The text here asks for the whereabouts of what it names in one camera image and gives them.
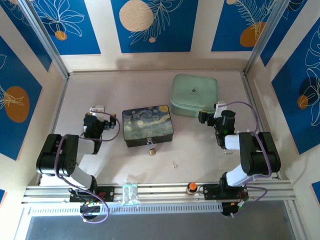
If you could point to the aluminium table side rail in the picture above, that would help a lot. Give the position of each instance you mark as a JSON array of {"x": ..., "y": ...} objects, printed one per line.
[
  {"x": 59, "y": 110},
  {"x": 250, "y": 95}
]

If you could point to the mint green zip case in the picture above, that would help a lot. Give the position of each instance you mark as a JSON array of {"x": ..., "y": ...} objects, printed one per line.
[{"x": 193, "y": 92}]

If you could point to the blue floral wall poster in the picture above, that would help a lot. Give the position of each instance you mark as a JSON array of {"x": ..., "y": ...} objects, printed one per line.
[
  {"x": 2, "y": 197},
  {"x": 175, "y": 37},
  {"x": 287, "y": 100},
  {"x": 280, "y": 32},
  {"x": 316, "y": 190},
  {"x": 225, "y": 30},
  {"x": 15, "y": 75},
  {"x": 30, "y": 42},
  {"x": 82, "y": 37}
]

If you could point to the silver carabiner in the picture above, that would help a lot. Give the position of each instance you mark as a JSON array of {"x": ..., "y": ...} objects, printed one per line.
[{"x": 228, "y": 152}]

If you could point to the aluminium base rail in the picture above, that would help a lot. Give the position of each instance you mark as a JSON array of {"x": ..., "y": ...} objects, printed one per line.
[{"x": 162, "y": 193}]

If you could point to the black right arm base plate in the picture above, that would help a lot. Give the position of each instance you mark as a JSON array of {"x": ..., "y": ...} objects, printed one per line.
[{"x": 210, "y": 192}]

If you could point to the clear plastic bag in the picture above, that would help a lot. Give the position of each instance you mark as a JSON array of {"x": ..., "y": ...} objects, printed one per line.
[{"x": 130, "y": 195}]

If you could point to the starry night painted box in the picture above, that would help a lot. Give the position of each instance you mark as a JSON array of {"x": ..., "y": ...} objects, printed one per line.
[{"x": 147, "y": 122}]

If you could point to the brass padlock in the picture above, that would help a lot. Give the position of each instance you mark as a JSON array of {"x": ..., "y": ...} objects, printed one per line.
[{"x": 152, "y": 151}]

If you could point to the small metal key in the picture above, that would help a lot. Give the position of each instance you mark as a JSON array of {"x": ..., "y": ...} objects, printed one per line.
[{"x": 175, "y": 165}]

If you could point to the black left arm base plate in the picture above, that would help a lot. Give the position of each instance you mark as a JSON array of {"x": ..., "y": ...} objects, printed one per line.
[{"x": 108, "y": 193}]

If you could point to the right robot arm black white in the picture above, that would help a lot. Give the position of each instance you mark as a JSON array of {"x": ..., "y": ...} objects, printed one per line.
[{"x": 260, "y": 155}]

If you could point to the bottle with orange cap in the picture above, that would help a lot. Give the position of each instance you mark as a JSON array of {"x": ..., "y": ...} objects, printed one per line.
[{"x": 192, "y": 186}]

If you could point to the grey metal panel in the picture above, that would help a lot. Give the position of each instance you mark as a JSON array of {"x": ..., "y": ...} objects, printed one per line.
[{"x": 160, "y": 228}]

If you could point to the aluminium frame post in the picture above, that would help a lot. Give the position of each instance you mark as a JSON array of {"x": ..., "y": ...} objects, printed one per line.
[
  {"x": 260, "y": 42},
  {"x": 50, "y": 47}
]

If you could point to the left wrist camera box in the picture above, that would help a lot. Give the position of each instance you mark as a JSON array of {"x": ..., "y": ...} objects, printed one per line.
[{"x": 98, "y": 110}]

